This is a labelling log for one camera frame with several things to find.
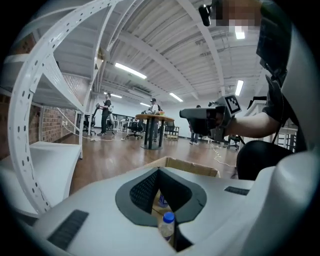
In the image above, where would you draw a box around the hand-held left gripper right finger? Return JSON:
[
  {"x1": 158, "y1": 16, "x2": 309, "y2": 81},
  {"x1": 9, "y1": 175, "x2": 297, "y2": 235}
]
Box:
[{"x1": 158, "y1": 167, "x2": 284, "y2": 256}]

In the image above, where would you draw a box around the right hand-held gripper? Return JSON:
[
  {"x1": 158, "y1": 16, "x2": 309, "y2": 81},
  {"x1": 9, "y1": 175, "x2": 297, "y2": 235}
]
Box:
[{"x1": 179, "y1": 93, "x2": 242, "y2": 142}]

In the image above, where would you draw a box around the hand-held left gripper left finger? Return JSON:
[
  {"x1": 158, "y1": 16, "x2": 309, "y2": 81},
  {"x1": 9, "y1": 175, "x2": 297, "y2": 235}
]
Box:
[{"x1": 32, "y1": 166, "x2": 176, "y2": 256}]

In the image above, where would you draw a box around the brown cardboard box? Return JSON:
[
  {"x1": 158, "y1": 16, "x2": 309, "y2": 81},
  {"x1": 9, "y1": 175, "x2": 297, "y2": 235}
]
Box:
[{"x1": 134, "y1": 156, "x2": 221, "y2": 248}]

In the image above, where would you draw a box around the person's right forearm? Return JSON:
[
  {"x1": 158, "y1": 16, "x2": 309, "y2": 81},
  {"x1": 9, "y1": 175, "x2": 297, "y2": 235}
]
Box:
[{"x1": 228, "y1": 109, "x2": 283, "y2": 140}]

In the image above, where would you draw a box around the person's right hand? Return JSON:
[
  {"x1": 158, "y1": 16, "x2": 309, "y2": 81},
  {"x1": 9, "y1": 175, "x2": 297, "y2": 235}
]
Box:
[{"x1": 212, "y1": 111, "x2": 227, "y2": 132}]

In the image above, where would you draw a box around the ceiling strip light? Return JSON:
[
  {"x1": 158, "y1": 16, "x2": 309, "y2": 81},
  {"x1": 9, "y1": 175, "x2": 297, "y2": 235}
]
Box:
[
  {"x1": 168, "y1": 92, "x2": 184, "y2": 103},
  {"x1": 234, "y1": 24, "x2": 246, "y2": 40},
  {"x1": 114, "y1": 62, "x2": 148, "y2": 80},
  {"x1": 234, "y1": 79, "x2": 245, "y2": 97}
]

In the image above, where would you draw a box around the yellow black floor tape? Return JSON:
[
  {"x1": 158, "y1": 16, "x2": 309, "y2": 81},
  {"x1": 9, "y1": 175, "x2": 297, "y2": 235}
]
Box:
[{"x1": 209, "y1": 143, "x2": 224, "y2": 159}]

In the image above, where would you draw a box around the round wooden table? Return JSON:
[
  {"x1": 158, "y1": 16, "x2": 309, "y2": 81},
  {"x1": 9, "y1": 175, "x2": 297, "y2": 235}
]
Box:
[{"x1": 135, "y1": 113, "x2": 175, "y2": 151}]

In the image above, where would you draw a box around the black office chair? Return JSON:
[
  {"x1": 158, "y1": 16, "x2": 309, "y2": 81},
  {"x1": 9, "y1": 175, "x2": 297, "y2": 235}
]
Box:
[
  {"x1": 82, "y1": 112, "x2": 98, "y2": 136},
  {"x1": 125, "y1": 116, "x2": 145, "y2": 140}
]

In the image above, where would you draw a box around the person's black clothing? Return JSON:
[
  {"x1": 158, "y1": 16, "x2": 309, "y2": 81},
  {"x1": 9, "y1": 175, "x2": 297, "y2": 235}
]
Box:
[{"x1": 235, "y1": 0, "x2": 310, "y2": 181}]

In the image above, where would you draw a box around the white metal shelving rack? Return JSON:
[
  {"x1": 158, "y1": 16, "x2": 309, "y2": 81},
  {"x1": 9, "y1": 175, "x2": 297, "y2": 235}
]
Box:
[{"x1": 0, "y1": 0, "x2": 141, "y2": 220}]

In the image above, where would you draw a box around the small white desk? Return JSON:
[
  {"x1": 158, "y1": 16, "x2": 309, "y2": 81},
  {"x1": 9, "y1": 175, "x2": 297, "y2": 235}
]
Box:
[{"x1": 73, "y1": 109, "x2": 92, "y2": 136}]

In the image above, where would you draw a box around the person's face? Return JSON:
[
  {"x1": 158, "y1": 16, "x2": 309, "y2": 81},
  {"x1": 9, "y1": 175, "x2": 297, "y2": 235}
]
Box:
[{"x1": 214, "y1": 0, "x2": 263, "y2": 29}]

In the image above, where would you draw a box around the thin white cable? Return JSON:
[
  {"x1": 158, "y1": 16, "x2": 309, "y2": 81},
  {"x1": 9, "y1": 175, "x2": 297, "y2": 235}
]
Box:
[{"x1": 214, "y1": 154, "x2": 238, "y2": 168}]

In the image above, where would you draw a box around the head-worn black camera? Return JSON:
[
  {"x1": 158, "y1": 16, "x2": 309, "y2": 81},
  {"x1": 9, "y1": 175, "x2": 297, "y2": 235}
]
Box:
[{"x1": 198, "y1": 3, "x2": 216, "y2": 27}]

